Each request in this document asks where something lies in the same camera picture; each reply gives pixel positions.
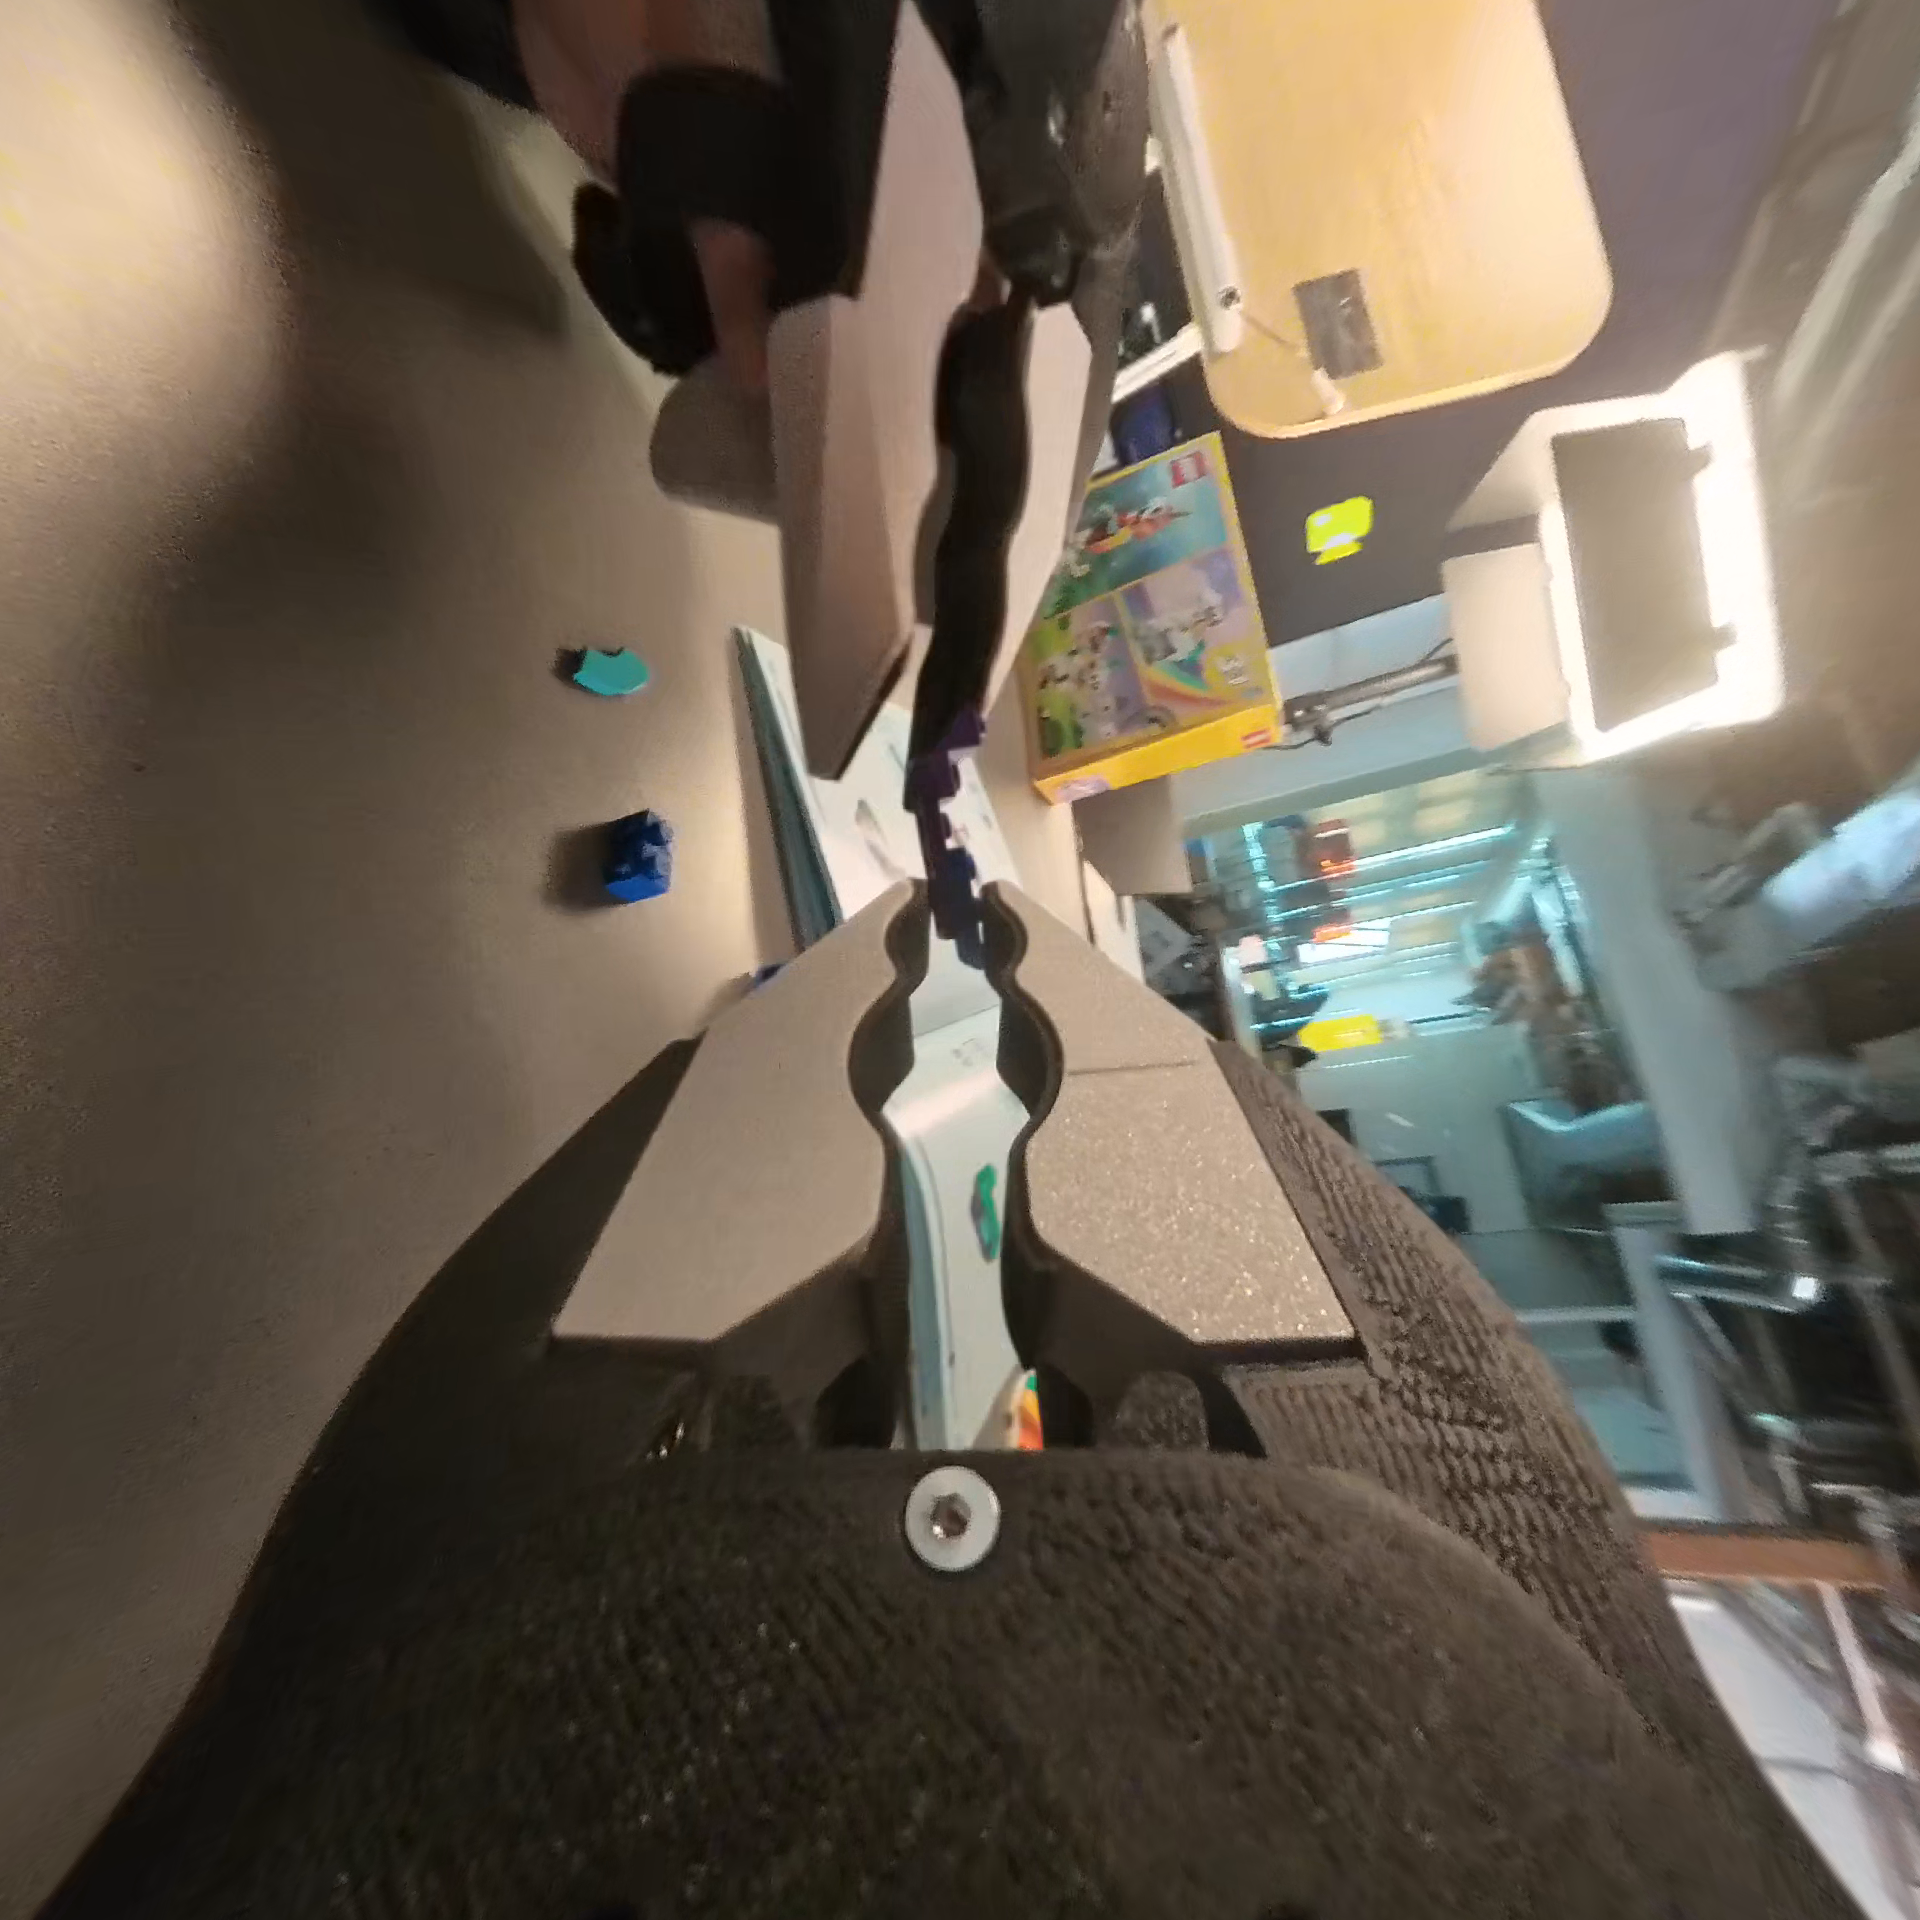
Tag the purple lego piece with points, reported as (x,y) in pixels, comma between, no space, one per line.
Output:
(945,840)

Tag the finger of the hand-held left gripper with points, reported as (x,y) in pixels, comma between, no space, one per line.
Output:
(848,525)
(1050,452)

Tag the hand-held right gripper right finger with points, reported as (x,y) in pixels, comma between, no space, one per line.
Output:
(1184,1214)

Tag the blue lego brick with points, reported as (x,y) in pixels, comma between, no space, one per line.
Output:
(628,858)

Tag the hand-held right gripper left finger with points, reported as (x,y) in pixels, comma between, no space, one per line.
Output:
(721,1201)

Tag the metal rack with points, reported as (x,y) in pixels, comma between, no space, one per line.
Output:
(1800,1201)

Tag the person's left hand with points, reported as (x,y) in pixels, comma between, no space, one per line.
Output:
(579,45)

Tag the light wooden tabletop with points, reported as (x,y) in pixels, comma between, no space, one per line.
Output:
(1394,149)

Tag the white rectangular fixture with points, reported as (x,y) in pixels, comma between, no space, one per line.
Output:
(1499,629)

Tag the lego instruction booklet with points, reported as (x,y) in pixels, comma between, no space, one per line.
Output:
(861,840)

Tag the yellow sticker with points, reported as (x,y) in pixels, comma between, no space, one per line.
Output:
(1340,530)

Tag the teal lego piece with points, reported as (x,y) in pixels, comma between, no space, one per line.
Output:
(609,670)

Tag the yellow lego set box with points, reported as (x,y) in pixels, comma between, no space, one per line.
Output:
(1154,629)

